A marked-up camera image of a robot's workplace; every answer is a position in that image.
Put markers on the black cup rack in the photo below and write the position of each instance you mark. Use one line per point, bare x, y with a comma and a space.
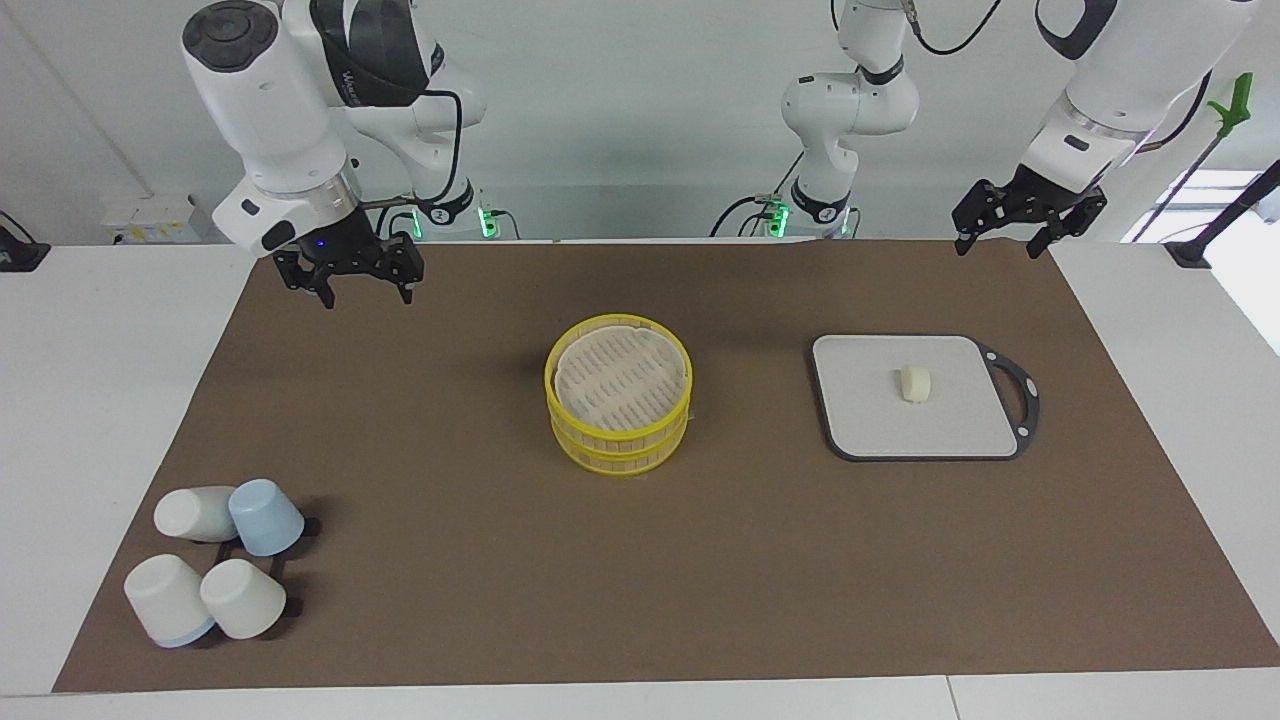
296, 606

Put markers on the white steamed bun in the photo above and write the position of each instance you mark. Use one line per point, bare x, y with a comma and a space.
915, 384

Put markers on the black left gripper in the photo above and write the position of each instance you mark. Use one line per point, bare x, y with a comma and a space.
1035, 200

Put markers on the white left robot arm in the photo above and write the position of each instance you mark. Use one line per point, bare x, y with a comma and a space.
850, 110

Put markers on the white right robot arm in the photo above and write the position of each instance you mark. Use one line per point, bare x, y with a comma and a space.
270, 110

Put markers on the black table clamp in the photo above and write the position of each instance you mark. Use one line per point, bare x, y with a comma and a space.
20, 255

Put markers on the black stand with clamp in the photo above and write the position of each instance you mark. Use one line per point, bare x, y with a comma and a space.
1190, 252

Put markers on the green tipped thin pole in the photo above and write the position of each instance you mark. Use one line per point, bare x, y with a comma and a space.
1238, 100

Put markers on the brown table mat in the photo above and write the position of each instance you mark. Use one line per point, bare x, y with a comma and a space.
450, 500

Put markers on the light blue plastic cup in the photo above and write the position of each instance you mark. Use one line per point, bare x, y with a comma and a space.
268, 518

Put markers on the white wall socket box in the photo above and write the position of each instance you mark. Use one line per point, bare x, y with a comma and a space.
150, 215

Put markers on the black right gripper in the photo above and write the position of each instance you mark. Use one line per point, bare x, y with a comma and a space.
350, 255

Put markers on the yellow bamboo steamer tier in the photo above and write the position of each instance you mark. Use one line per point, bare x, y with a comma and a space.
620, 430
620, 462

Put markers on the white perforated steamer liner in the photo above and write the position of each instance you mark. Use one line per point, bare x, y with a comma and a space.
620, 375

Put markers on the white plastic cup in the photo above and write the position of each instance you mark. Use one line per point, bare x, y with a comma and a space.
165, 600
190, 513
243, 598

